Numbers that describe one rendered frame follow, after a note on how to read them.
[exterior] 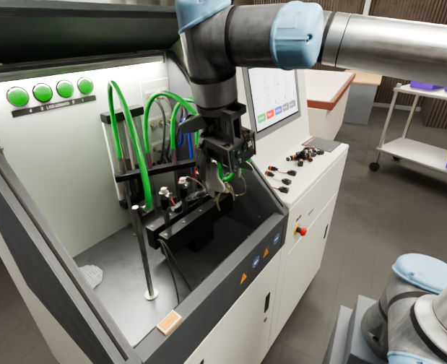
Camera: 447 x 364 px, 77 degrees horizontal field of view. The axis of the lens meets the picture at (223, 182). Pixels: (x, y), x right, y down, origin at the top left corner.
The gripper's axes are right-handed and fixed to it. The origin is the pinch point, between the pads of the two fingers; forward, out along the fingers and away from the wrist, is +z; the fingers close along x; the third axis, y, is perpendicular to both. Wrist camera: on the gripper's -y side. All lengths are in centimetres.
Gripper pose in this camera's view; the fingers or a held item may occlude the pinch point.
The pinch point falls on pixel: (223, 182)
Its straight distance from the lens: 61.6
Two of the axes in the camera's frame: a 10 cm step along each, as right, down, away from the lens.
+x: 7.1, -5.4, 4.5
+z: 1.3, 7.3, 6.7
